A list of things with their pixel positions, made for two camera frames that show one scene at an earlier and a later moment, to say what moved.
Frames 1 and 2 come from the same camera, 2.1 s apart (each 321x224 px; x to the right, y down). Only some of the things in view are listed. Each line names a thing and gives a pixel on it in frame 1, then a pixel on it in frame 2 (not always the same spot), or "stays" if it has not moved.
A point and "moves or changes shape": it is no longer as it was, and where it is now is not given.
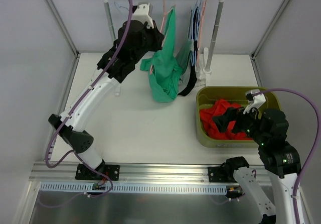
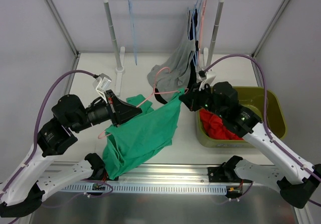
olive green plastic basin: (207, 95) stays
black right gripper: (237, 120) → (200, 98)
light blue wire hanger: (121, 6) moves or changes shape
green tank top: (166, 70) → (145, 134)
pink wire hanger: (165, 13) → (184, 91)
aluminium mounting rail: (65, 173) stays
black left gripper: (152, 36) → (112, 107)
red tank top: (211, 127) stays
